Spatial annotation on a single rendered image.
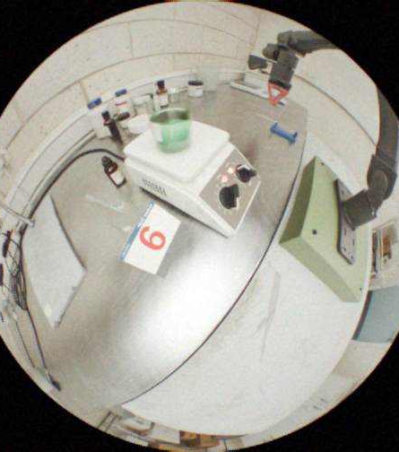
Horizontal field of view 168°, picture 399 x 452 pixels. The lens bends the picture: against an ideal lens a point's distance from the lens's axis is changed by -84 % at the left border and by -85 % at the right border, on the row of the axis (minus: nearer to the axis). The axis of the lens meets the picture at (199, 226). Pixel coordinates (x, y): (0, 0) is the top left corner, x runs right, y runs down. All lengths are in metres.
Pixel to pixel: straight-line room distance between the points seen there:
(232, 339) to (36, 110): 0.75
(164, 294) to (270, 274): 0.17
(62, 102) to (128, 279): 0.58
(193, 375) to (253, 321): 0.14
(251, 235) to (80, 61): 0.72
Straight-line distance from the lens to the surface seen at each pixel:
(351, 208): 0.32
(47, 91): 0.60
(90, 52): 0.65
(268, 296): 0.24
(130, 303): 0.23
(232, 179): 0.20
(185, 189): 0.16
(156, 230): 0.19
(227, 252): 0.21
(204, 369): 0.26
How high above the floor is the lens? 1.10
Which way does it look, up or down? 70 degrees down
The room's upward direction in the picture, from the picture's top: 8 degrees clockwise
